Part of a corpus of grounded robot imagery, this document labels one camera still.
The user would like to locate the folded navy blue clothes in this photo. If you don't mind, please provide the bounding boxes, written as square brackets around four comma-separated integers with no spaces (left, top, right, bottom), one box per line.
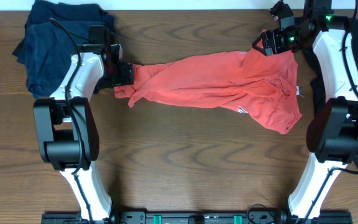
[13,1,115,98]

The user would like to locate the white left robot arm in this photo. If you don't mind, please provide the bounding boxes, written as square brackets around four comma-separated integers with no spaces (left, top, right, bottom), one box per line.
[33,44,133,223]

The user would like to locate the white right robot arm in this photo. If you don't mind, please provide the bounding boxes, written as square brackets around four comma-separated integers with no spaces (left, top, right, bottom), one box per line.
[247,11,358,223]

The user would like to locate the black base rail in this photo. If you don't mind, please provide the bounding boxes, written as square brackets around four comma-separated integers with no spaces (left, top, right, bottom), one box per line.
[40,203,354,224]

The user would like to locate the red t-shirt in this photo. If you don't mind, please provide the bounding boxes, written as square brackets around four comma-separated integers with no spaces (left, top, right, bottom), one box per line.
[114,29,303,135]

